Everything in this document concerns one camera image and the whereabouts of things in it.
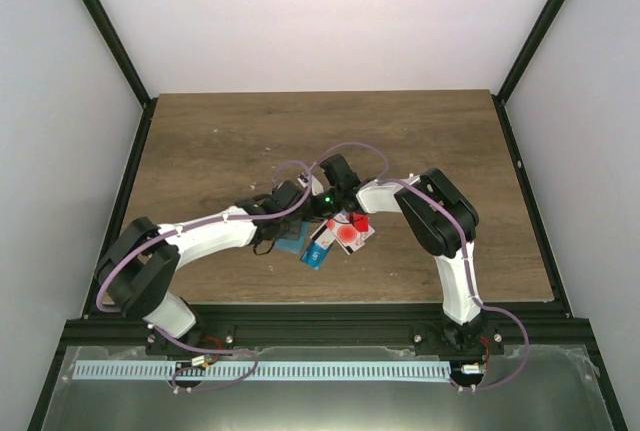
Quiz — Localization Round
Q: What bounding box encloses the light blue slotted cable duct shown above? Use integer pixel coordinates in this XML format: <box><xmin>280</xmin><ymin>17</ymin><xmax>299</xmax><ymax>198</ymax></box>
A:
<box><xmin>73</xmin><ymin>360</ymin><xmax>451</xmax><ymax>383</ymax></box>

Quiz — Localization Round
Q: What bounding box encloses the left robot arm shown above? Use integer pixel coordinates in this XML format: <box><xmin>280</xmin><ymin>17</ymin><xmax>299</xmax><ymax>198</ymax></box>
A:
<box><xmin>95</xmin><ymin>181</ymin><xmax>311</xmax><ymax>355</ymax></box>

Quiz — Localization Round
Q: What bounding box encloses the white card with red circle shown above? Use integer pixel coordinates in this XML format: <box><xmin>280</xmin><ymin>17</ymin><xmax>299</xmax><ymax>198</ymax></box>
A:
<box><xmin>327</xmin><ymin>212</ymin><xmax>375</xmax><ymax>245</ymax></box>

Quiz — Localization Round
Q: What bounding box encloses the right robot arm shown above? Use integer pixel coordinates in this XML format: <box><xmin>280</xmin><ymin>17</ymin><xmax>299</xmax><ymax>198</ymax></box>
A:
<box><xmin>312</xmin><ymin>154</ymin><xmax>483</xmax><ymax>354</ymax></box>

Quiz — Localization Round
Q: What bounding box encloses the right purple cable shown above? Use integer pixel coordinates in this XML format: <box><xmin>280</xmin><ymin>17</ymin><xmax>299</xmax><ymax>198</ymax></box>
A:
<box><xmin>309</xmin><ymin>142</ymin><xmax>530</xmax><ymax>393</ymax></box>

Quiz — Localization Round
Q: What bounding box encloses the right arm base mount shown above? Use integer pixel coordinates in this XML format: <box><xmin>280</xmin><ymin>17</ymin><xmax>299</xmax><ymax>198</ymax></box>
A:
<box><xmin>409</xmin><ymin>321</ymin><xmax>505</xmax><ymax>359</ymax></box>

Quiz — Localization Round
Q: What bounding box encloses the teal leather card holder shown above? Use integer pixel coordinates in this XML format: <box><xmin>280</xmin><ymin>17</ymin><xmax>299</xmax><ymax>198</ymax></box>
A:
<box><xmin>274</xmin><ymin>222</ymin><xmax>310</xmax><ymax>254</ymax></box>

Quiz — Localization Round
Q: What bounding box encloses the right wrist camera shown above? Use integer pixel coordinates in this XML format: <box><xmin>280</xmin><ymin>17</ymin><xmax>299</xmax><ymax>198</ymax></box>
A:
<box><xmin>297</xmin><ymin>174</ymin><xmax>313</xmax><ymax>188</ymax></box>

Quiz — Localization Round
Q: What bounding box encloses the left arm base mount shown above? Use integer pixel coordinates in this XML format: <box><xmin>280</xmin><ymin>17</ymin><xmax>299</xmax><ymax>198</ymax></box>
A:
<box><xmin>146</xmin><ymin>330</ymin><xmax>235</xmax><ymax>358</ymax></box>

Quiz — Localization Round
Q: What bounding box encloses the white card with black stripe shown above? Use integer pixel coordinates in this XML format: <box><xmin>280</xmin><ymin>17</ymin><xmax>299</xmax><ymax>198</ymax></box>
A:
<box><xmin>310</xmin><ymin>222</ymin><xmax>335</xmax><ymax>249</ymax></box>

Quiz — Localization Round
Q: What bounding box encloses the red card upper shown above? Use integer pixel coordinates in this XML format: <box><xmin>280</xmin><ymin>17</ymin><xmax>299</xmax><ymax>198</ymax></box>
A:
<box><xmin>350</xmin><ymin>213</ymin><xmax>369</xmax><ymax>234</ymax></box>

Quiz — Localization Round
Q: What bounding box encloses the blue credit card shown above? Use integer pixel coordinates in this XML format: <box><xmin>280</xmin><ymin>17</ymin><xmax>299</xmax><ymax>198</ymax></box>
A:
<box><xmin>300</xmin><ymin>241</ymin><xmax>333</xmax><ymax>270</ymax></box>

